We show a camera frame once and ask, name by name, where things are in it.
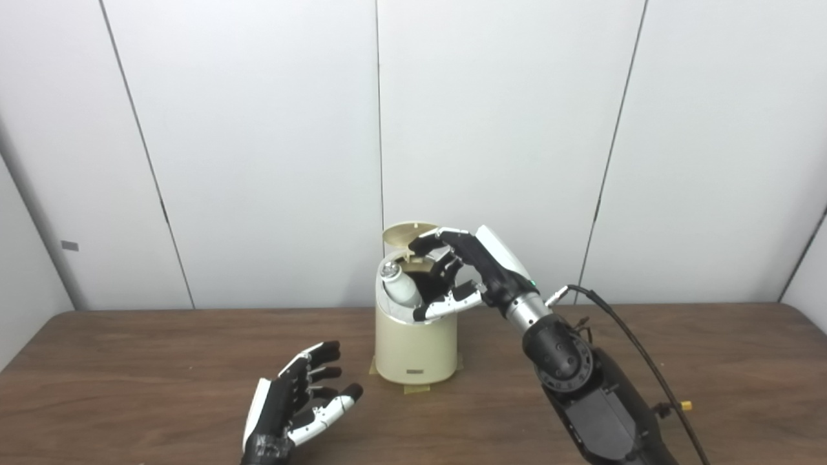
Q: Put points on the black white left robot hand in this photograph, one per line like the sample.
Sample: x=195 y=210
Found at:
x=274 y=407

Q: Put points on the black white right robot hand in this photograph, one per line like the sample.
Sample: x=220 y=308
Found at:
x=494 y=265

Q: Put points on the small white plastic bottle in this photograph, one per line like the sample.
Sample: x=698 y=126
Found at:
x=404 y=287

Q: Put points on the cream round bin lid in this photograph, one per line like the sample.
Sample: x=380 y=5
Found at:
x=400 y=236

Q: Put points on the cream-colored round bin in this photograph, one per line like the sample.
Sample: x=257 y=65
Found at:
x=417 y=349

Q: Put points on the grey wall sticker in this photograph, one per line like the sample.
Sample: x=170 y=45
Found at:
x=70 y=246

